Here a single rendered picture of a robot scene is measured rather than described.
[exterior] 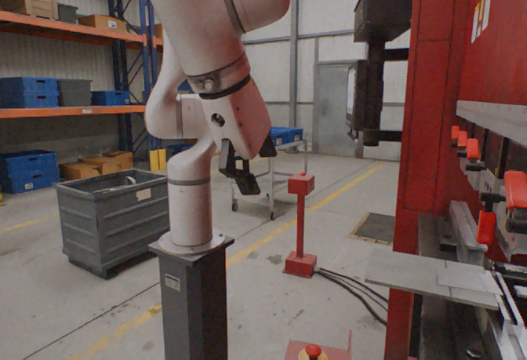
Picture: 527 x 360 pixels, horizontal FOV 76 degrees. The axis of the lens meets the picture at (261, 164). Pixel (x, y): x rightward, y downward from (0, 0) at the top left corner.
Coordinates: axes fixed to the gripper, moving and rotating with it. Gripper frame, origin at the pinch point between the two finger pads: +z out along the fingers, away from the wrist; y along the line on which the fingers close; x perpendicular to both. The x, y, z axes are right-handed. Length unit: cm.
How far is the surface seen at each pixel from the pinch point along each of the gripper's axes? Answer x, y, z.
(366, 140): 7, 147, 100
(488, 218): -33.8, 10.8, 22.5
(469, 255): -36, 39, 70
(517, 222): -34.0, -2.9, 8.0
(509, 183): -34.2, 3.2, 7.2
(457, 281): -30, 13, 47
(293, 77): 249, 713, 294
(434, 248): -26, 49, 81
